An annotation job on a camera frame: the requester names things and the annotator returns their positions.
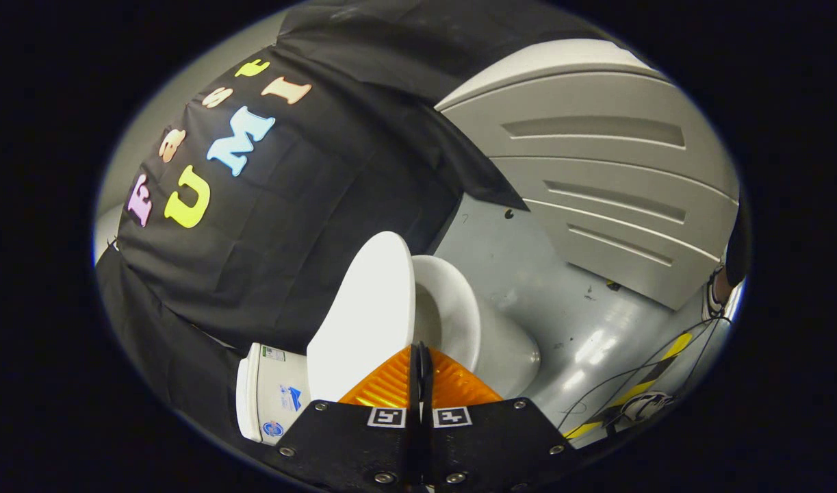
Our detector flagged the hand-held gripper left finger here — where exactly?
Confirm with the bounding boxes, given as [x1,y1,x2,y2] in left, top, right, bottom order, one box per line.
[262,342,424,492]

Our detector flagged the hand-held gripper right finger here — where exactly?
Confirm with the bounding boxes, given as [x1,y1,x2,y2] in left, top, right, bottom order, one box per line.
[422,342,583,492]

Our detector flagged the black backdrop cloth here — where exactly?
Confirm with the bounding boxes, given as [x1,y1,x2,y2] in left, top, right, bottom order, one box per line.
[95,0,638,439]

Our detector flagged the yellow black floor tape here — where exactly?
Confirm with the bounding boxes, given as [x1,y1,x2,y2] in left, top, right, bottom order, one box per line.
[565,332,694,439]

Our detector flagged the white toilet bowl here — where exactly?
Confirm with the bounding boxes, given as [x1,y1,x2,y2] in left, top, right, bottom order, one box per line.
[411,255,542,399]

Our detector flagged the white toilet lid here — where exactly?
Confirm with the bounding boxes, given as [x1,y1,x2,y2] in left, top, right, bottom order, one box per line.
[306,231,417,403]

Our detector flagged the black cables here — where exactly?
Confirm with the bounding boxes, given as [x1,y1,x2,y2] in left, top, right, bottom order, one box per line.
[558,264,735,432]

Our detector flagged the black and white object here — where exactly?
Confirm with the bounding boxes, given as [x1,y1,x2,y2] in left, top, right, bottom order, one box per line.
[613,390,675,431]

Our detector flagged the white toilet tank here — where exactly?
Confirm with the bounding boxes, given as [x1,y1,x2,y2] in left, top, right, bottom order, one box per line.
[235,342,313,446]

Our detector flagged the grey louvered cabinet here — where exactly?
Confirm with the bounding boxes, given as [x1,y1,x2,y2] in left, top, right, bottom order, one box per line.
[435,39,741,311]

